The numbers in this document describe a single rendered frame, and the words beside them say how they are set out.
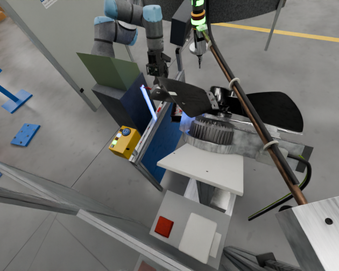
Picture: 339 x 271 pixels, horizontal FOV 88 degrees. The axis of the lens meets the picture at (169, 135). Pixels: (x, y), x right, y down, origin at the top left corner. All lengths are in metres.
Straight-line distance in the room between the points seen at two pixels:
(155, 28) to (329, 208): 0.77
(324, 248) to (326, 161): 2.04
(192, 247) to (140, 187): 1.25
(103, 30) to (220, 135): 0.95
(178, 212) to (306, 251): 0.76
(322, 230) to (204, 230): 0.63
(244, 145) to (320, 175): 1.45
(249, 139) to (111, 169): 1.73
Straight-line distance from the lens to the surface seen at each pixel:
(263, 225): 1.94
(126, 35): 1.33
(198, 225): 0.90
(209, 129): 0.80
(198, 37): 0.64
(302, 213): 0.32
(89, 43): 2.72
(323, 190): 2.20
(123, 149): 0.98
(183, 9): 1.52
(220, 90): 0.84
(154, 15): 0.83
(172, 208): 1.03
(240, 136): 0.87
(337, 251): 0.33
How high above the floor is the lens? 1.86
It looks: 58 degrees down
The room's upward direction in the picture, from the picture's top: 19 degrees counter-clockwise
